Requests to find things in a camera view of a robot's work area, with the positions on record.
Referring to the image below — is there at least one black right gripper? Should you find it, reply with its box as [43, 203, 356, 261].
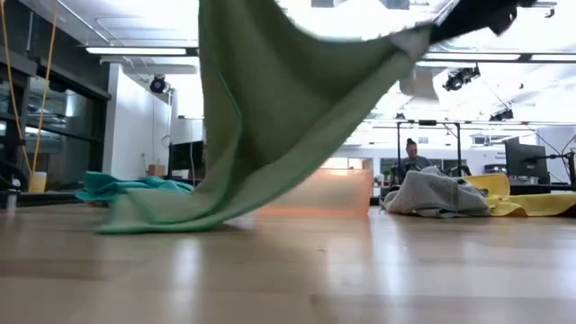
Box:
[428, 0, 540, 45]

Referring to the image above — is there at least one teal microfiber towel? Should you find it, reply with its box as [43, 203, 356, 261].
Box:
[74, 170, 196, 204]

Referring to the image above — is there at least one person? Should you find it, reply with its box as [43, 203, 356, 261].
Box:
[397, 137, 433, 176]

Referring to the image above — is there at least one overhead light bar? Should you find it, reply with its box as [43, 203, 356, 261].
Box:
[84, 44, 576, 64]

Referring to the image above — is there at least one yellow plastic cup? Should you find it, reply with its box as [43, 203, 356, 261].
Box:
[27, 170, 49, 195]

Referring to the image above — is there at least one black aluminium frame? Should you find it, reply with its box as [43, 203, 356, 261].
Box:
[0, 182, 576, 209]

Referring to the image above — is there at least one grey microfiber towel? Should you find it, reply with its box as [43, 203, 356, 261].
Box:
[381, 165, 492, 220]

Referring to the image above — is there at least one black metal workstation stand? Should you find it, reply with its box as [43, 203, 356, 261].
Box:
[395, 118, 464, 178]

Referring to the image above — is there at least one black rig camera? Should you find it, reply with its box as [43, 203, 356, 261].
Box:
[489, 107, 516, 123]
[442, 63, 482, 93]

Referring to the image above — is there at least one yellow microfiber towel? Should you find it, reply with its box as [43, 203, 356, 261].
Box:
[463, 172, 576, 219]

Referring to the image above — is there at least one black computer monitor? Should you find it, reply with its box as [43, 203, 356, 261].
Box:
[167, 139, 206, 180]
[503, 136, 551, 186]

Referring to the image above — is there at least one green microfiber towel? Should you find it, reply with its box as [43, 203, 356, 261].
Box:
[98, 0, 437, 236]

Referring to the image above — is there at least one yellow hanging cord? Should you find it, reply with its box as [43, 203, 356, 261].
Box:
[31, 12, 59, 175]
[0, 0, 33, 175]

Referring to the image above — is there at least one black round ceiling camera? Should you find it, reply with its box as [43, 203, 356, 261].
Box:
[148, 73, 170, 95]

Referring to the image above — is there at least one grey metal cylinder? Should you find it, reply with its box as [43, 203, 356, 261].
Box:
[5, 176, 22, 215]

